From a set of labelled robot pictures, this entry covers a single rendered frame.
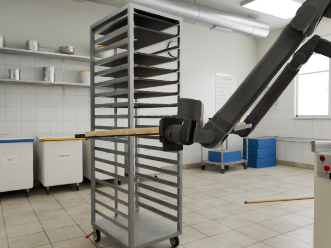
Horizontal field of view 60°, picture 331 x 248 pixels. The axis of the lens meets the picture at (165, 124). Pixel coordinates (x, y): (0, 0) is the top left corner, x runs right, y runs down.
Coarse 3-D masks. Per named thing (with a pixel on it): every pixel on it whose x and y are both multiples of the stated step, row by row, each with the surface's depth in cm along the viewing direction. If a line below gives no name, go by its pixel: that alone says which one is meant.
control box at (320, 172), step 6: (318, 156) 166; (324, 156) 162; (330, 156) 159; (318, 162) 166; (324, 162) 162; (330, 162) 159; (318, 168) 166; (330, 168) 159; (318, 174) 166; (324, 174) 162; (330, 174) 158
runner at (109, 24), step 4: (120, 16) 208; (124, 16) 204; (112, 20) 218; (116, 20) 213; (120, 20) 210; (104, 24) 228; (108, 24) 223; (112, 24) 219; (100, 28) 233; (104, 28) 229; (96, 32) 241
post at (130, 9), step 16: (128, 16) 194; (128, 32) 195; (128, 48) 195; (128, 64) 195; (128, 80) 196; (128, 96) 196; (128, 112) 196; (128, 128) 196; (128, 144) 197; (128, 160) 197; (128, 176) 197; (128, 192) 198; (128, 208) 198; (128, 224) 198; (128, 240) 199
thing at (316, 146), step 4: (312, 144) 169; (316, 144) 168; (320, 144) 169; (324, 144) 170; (328, 144) 171; (312, 148) 170; (316, 148) 168; (320, 148) 169; (324, 148) 170; (328, 148) 171
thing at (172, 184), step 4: (136, 172) 271; (140, 176) 265; (144, 176) 261; (148, 176) 256; (152, 176) 252; (152, 180) 248; (156, 180) 247; (160, 180) 243; (164, 180) 239; (164, 184) 235; (168, 184) 234; (172, 184) 230; (176, 184) 226
